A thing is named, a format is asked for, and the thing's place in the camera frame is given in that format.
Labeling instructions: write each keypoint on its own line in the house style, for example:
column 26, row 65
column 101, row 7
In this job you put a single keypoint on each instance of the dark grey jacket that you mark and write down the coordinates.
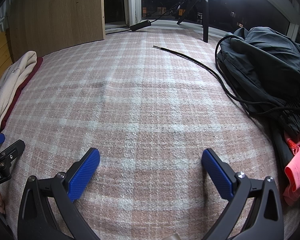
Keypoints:
column 260, row 62

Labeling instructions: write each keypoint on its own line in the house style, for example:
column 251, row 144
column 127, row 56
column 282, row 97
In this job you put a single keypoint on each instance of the pine wood board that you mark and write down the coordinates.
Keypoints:
column 0, row 52

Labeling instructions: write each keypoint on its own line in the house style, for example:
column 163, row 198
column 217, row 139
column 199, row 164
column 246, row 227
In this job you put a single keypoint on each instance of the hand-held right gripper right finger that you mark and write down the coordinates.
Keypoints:
column 217, row 175

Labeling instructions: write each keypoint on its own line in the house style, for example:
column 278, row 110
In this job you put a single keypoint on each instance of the black garment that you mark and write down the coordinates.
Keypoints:
column 280, row 142

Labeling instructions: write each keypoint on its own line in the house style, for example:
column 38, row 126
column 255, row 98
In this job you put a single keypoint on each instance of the black tripod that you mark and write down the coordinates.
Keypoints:
column 205, row 17

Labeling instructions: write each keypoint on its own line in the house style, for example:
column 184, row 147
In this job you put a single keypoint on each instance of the wooden cabinet panel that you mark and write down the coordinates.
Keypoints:
column 57, row 12

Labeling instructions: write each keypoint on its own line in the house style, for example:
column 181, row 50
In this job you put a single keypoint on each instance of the pink plaid blanket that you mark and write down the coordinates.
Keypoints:
column 140, row 105

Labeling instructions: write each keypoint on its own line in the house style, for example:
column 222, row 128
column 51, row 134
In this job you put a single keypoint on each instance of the dark red cloth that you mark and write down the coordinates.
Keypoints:
column 33, row 71

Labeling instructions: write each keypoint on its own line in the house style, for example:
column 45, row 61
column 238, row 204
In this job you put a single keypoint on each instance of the cream buttoned cardigan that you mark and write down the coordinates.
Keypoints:
column 10, row 80

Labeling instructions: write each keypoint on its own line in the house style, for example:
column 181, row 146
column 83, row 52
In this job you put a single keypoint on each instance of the pink garment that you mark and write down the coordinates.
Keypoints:
column 297, row 170

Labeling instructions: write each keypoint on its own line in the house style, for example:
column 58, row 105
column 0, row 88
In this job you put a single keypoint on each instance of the white window frame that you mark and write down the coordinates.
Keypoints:
column 133, row 2

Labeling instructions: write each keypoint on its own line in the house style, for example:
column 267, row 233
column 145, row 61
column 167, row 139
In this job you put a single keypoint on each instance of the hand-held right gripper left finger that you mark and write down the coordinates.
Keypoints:
column 83, row 172

